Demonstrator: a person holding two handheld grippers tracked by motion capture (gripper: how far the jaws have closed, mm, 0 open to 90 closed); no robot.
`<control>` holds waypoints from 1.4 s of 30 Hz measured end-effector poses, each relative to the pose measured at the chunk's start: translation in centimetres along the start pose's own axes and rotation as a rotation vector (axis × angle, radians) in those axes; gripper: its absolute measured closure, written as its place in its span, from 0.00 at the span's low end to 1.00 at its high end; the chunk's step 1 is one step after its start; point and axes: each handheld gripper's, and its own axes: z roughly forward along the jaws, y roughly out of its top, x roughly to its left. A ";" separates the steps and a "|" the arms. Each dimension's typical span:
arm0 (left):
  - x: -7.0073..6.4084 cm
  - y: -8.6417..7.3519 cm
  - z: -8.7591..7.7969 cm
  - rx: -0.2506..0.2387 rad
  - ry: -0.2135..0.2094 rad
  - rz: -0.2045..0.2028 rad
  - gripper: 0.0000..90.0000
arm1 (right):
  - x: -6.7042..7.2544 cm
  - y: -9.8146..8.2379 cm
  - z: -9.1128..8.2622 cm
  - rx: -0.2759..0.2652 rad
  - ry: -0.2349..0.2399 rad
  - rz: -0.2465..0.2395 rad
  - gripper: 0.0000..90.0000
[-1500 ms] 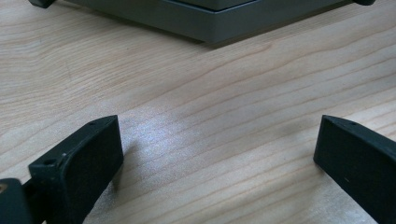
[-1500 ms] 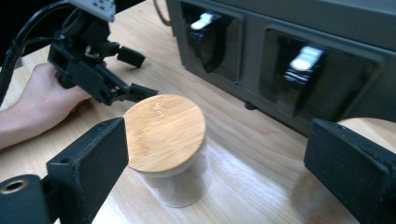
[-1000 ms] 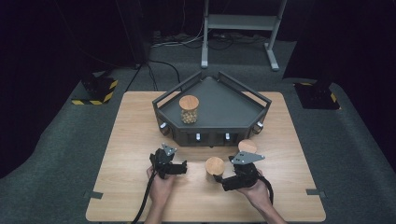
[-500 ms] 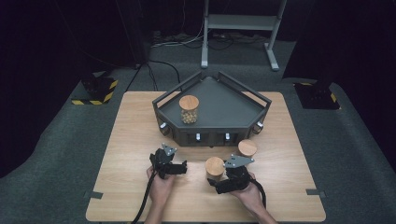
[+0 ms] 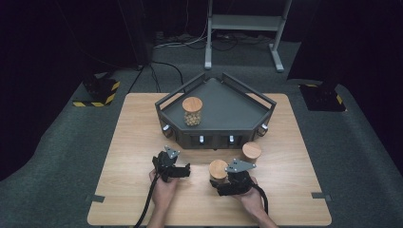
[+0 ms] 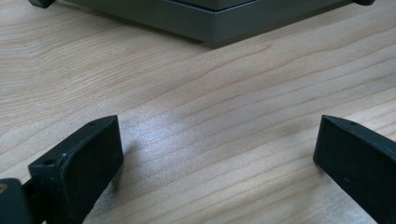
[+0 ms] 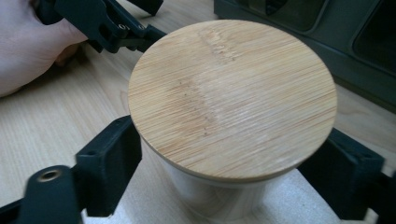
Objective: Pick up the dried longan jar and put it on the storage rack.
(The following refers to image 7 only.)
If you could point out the dark grey corner shelf rack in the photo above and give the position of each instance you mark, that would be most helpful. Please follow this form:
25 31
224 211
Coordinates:
342 46

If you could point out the bamboo-lidded jar of dark nuts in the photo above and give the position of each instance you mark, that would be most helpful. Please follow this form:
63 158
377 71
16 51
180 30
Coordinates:
230 99

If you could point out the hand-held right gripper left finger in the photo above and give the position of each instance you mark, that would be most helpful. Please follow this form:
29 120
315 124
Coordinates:
109 165

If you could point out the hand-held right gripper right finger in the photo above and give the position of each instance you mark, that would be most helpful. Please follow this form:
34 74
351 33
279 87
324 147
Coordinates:
342 174

